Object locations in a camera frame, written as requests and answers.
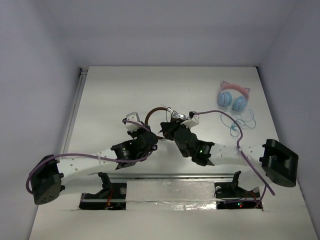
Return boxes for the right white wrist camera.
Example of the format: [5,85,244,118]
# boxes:
[181,111,200,129]

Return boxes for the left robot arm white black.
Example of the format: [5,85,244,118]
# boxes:
[25,121,159,205]

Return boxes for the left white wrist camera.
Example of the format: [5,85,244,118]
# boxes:
[122,111,140,133]

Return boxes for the aluminium side rail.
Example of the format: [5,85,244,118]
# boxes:
[59,67,89,154]

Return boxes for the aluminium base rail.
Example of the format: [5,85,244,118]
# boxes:
[79,171,266,204]

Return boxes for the light blue headphone cable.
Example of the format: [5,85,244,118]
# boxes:
[220,108,257,137]

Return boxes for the pink blue cat-ear headphones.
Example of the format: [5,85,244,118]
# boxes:
[217,81,251,113]

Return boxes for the brown silver headphones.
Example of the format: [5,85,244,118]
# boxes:
[144,105,187,126]

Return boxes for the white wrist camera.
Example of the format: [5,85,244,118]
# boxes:
[181,111,200,129]
[122,111,140,133]

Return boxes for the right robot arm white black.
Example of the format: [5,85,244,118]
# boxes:
[160,122,299,197]

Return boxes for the white foil-taped cover block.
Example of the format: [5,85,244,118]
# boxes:
[125,179,217,211]

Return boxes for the black headphone cable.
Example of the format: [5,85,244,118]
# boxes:
[157,102,181,135]

